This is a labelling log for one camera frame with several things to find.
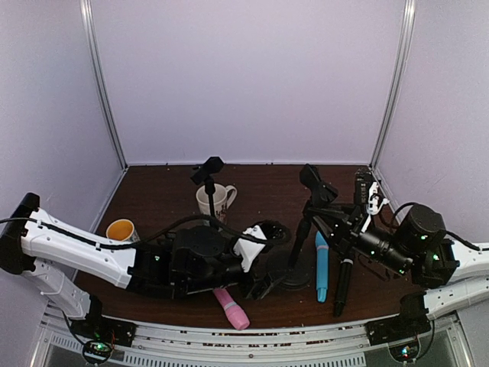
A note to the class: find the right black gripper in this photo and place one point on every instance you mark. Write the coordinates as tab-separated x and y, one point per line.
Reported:
344	228

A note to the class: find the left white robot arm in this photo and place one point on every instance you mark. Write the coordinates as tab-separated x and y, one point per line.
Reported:
34	244

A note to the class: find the yellow inside cup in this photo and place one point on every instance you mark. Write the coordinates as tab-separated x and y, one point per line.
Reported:
122	230

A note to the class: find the white ceramic mug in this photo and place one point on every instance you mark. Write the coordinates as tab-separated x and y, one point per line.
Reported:
223	198

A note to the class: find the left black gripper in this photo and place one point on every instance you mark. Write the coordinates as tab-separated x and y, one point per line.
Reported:
258	282

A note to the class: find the front aluminium rail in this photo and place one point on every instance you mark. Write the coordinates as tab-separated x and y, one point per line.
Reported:
340	344

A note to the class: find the pink toy microphone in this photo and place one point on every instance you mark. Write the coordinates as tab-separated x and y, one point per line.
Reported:
234	313

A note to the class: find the black toy microphone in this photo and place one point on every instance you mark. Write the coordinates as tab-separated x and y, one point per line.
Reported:
341	293

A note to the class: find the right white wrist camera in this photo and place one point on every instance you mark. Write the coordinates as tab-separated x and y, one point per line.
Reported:
376	202

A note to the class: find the left aluminium frame post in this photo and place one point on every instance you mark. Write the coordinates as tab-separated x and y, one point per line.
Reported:
101	88

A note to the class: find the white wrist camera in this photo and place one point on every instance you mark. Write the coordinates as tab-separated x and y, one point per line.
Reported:
376	202
248	250

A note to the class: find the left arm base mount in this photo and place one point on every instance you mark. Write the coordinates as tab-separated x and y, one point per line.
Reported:
99	335

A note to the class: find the right aluminium frame post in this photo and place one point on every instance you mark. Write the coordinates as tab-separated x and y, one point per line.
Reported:
403	51

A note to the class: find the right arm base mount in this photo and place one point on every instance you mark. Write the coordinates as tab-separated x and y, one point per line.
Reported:
409	335

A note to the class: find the blue toy microphone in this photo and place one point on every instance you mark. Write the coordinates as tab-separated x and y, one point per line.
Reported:
322	268

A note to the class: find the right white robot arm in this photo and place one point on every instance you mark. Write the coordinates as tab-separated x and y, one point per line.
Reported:
420	246

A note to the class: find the black microphone stand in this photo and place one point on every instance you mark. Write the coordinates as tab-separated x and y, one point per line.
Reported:
203	174
302	229

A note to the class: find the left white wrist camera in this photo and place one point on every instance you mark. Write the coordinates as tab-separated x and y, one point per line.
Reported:
248	250

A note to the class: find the aluminium frame post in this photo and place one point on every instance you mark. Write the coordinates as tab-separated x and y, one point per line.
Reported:
403	51
101	88

